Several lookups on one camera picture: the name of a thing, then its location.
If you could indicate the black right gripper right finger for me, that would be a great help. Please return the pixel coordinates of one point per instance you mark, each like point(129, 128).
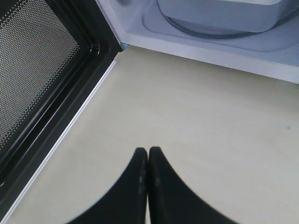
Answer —
point(171, 201)

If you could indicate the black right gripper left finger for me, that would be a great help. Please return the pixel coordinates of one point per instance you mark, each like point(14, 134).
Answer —
point(126, 201)

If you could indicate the white microwave door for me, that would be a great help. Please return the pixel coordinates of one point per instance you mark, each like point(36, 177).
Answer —
point(53, 54)

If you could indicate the white plastic lidded container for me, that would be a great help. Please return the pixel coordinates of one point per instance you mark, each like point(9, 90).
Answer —
point(224, 14)

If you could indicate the white microwave oven body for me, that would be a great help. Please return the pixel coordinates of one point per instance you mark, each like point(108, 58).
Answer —
point(257, 36)

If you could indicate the glass turntable plate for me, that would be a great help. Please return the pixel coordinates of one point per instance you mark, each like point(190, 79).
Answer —
point(210, 32)

